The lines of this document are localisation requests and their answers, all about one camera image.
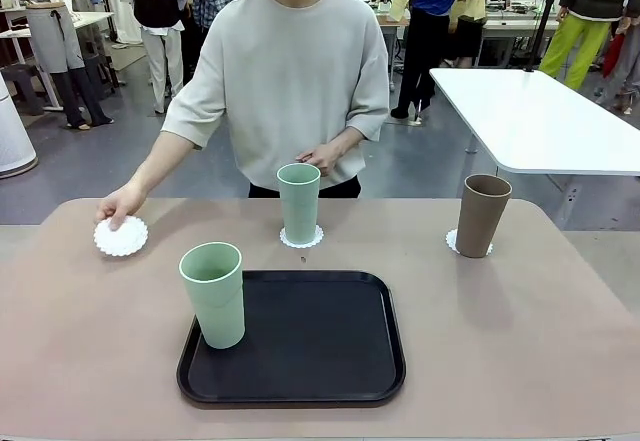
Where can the person's right hand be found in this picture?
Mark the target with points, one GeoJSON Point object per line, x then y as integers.
{"type": "Point", "coordinates": [120, 208]}

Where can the person's left hand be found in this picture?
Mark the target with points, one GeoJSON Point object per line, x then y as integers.
{"type": "Point", "coordinates": [322, 158]}

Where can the white scalloped paper coaster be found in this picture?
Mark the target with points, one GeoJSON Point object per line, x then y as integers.
{"type": "Point", "coordinates": [450, 241]}
{"type": "Point", "coordinates": [284, 239]}
{"type": "Point", "coordinates": [125, 241]}

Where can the mint green plastic cup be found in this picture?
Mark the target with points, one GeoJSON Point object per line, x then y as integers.
{"type": "Point", "coordinates": [220, 311]}
{"type": "Point", "coordinates": [298, 211]}

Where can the brown plastic cup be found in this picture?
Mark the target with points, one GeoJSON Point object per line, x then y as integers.
{"type": "Point", "coordinates": [480, 221]}

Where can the person's right forearm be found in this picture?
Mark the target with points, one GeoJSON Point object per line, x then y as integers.
{"type": "Point", "coordinates": [155, 166]}

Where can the person's left forearm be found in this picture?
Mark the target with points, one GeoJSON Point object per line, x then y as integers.
{"type": "Point", "coordinates": [347, 141]}

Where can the person in beige sweater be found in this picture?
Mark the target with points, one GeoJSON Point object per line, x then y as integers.
{"type": "Point", "coordinates": [300, 61]}

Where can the white cylindrical air purifier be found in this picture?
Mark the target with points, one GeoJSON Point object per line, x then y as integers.
{"type": "Point", "coordinates": [12, 136]}

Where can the grey plastic stool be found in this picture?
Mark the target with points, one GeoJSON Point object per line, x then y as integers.
{"type": "Point", "coordinates": [22, 81]}

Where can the mannequin in grey shorts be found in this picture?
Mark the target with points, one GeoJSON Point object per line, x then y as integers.
{"type": "Point", "coordinates": [55, 46]}

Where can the white background desk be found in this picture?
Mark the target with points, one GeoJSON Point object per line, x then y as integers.
{"type": "Point", "coordinates": [95, 18]}

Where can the black plastic tray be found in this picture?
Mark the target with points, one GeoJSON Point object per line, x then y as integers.
{"type": "Point", "coordinates": [310, 351]}

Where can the white folding table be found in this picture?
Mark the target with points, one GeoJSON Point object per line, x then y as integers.
{"type": "Point", "coordinates": [525, 116]}

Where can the long background workbench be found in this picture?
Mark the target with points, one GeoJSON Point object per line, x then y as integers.
{"type": "Point", "coordinates": [505, 26]}

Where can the black tripod pole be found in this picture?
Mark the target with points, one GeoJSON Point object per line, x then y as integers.
{"type": "Point", "coordinates": [545, 16]}

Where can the person in neon green trousers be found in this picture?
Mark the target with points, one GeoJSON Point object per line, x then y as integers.
{"type": "Point", "coordinates": [575, 41]}

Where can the person in grey trousers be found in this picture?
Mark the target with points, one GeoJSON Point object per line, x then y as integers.
{"type": "Point", "coordinates": [625, 76]}

